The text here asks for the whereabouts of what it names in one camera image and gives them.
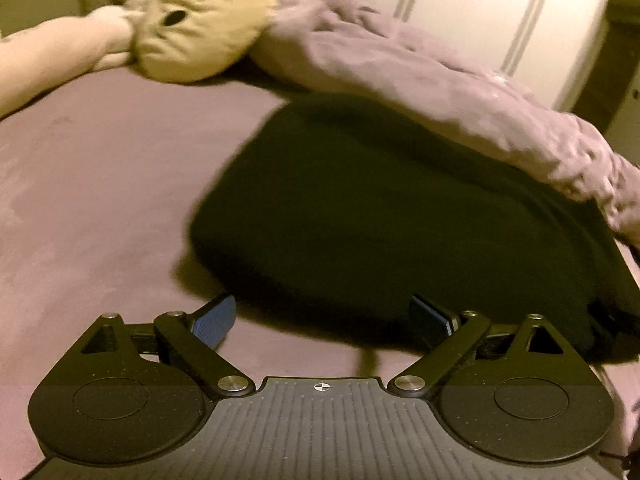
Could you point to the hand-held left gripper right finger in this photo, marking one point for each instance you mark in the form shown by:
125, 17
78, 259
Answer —
430, 322

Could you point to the cream cat face pillow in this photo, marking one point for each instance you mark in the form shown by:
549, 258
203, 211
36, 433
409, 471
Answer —
200, 25

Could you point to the purple duvet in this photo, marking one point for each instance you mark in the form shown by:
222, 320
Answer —
425, 75

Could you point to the white wardrobe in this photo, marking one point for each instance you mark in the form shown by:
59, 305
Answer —
475, 15

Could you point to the purple bed sheet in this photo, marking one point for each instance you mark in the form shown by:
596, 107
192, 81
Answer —
90, 200

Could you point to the black t-shirt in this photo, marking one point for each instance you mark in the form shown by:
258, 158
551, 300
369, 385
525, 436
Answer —
350, 220

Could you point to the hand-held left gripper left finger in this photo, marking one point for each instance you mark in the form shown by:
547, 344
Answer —
214, 322

